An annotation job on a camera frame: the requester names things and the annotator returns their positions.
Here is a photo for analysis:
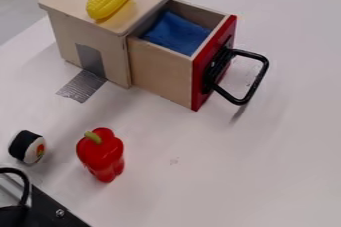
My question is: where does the wooden drawer with red front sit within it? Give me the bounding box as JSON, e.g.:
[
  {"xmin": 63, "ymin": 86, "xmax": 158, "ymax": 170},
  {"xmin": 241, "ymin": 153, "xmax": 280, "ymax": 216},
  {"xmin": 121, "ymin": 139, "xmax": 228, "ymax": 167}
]
[{"xmin": 125, "ymin": 0, "xmax": 271, "ymax": 113}]

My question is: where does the blue cloth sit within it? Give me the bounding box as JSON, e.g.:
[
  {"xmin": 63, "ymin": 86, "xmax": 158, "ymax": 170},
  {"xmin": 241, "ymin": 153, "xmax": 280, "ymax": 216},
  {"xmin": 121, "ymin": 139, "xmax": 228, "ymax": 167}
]
[{"xmin": 140, "ymin": 10, "xmax": 213, "ymax": 57}]

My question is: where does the wooden cabinet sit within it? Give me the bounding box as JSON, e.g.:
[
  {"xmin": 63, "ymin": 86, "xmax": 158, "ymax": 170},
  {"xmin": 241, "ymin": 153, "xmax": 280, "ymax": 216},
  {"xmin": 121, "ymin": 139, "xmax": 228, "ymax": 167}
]
[{"xmin": 37, "ymin": 0, "xmax": 183, "ymax": 89}]

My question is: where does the grey tape strip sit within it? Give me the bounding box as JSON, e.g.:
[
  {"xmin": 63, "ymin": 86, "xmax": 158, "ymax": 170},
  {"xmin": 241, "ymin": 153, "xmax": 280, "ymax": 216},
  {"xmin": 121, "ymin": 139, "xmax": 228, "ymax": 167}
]
[{"xmin": 54, "ymin": 69, "xmax": 109, "ymax": 104}]

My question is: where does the red toy pepper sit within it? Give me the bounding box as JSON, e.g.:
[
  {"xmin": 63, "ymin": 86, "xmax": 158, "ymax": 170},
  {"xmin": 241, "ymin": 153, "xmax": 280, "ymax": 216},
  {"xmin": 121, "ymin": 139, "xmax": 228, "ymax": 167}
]
[{"xmin": 74, "ymin": 127, "xmax": 126, "ymax": 184}]

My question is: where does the toy sushi roll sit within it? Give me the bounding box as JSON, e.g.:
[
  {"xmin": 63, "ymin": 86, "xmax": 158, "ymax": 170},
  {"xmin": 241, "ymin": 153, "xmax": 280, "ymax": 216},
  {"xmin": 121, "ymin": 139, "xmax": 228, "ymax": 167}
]
[{"xmin": 6, "ymin": 129, "xmax": 47, "ymax": 165}]

